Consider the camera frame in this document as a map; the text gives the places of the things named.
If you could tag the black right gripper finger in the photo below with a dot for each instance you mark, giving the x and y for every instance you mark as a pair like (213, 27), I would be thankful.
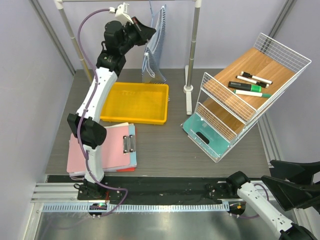
(290, 195)
(293, 171)

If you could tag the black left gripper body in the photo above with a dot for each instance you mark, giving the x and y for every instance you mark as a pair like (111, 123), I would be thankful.
(132, 36)

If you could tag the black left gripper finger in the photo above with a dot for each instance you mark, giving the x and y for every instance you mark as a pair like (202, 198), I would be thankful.
(145, 33)
(136, 22)

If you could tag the blue white striped tank top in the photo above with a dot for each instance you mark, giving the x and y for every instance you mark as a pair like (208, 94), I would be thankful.
(150, 70)

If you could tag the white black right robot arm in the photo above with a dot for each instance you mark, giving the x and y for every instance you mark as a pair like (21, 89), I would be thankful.
(265, 207)

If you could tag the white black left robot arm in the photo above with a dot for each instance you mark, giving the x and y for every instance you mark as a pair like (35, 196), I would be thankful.
(119, 38)

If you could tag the yellow plastic tray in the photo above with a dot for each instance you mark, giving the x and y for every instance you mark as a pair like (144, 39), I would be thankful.
(140, 103)

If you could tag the metal clothes rack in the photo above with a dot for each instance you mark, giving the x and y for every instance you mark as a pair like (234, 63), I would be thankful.
(187, 88)

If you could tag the green black highlighter marker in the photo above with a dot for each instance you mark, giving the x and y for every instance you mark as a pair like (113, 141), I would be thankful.
(244, 87)

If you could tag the white marker black cap lower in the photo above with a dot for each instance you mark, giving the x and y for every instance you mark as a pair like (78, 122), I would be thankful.
(261, 84)

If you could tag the white marker black cap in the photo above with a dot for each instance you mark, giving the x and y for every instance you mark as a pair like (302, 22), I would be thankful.
(261, 84)
(248, 75)

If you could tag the white marker green cap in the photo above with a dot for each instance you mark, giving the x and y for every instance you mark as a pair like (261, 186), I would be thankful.
(250, 93)

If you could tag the white marker black cap upper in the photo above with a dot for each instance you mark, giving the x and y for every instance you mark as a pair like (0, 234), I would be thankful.
(248, 75)

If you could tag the pink clipboard with papers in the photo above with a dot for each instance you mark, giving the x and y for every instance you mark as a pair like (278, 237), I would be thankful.
(112, 152)

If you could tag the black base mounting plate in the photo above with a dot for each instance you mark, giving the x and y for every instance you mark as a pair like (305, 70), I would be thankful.
(165, 191)

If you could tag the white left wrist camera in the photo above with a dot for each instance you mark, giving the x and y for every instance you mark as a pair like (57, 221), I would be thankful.
(121, 13)

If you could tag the white slotted cable duct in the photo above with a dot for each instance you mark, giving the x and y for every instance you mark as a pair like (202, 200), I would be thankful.
(99, 207)

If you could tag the teal box with handle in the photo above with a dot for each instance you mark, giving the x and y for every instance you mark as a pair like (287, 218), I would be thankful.
(205, 137)

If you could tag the white wire shelf rack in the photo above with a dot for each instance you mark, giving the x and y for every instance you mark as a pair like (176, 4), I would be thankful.
(233, 115)

